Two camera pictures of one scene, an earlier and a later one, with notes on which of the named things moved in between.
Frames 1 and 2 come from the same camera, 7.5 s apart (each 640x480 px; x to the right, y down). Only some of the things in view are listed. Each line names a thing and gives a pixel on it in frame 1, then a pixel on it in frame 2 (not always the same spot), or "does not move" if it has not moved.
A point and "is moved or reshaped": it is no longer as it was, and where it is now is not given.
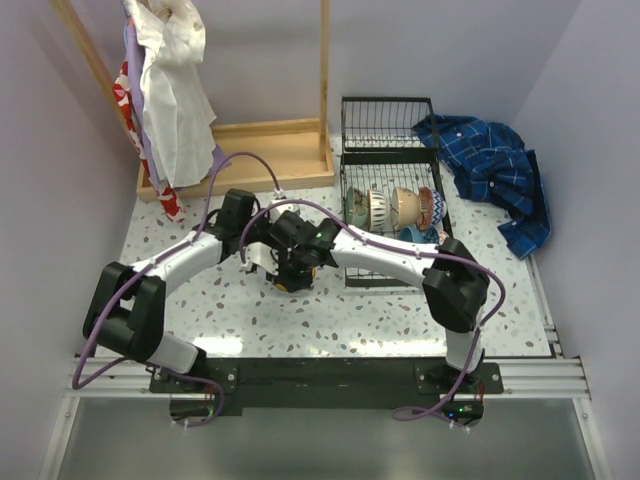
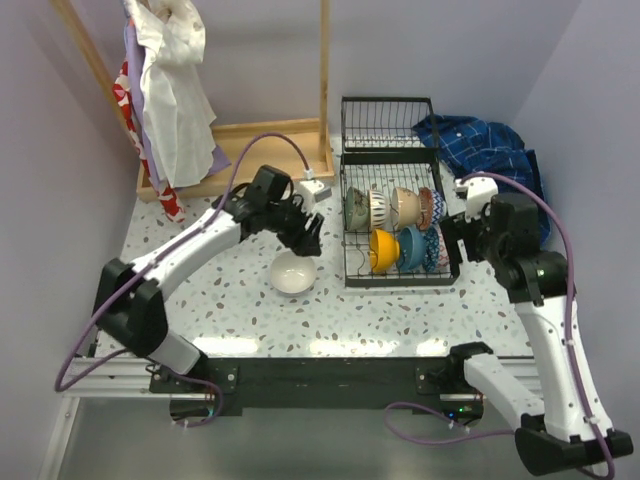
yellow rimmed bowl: [284, 288] is moved or reshaped
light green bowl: [357, 208] does not move
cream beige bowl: [405, 207] does not move
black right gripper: [282, 278] → [456, 228]
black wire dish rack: [391, 180] does not move
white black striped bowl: [377, 210] does not move
